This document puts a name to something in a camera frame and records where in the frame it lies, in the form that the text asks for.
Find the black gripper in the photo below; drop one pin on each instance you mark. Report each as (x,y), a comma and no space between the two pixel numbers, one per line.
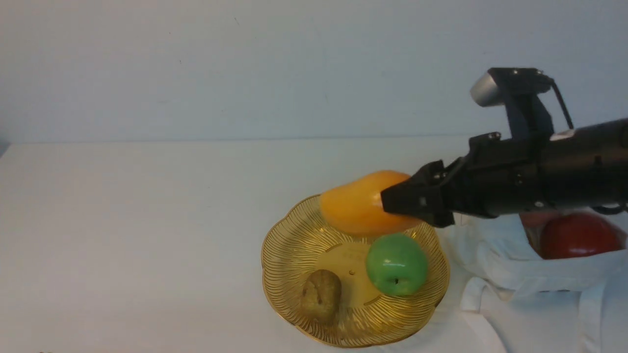
(497,177)

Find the orange mango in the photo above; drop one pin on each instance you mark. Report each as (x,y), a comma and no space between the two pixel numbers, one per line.
(356,208)

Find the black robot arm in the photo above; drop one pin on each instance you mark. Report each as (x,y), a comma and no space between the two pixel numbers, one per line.
(579,168)

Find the yellow transparent fruit plate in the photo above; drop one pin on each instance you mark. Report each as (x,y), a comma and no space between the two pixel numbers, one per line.
(302,243)

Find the white cloth bag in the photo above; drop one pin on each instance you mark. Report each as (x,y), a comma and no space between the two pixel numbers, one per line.
(503,262)

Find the brown kiwi fruit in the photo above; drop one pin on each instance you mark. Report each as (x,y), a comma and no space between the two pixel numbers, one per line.
(321,296)

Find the green apple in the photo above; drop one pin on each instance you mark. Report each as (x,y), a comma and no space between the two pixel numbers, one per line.
(396,265)

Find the pink peach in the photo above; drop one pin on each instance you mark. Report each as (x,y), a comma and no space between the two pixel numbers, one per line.
(537,219)

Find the red apple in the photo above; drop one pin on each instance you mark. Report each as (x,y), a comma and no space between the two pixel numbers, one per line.
(578,235)

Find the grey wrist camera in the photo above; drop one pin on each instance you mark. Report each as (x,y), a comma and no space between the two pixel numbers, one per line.
(517,90)

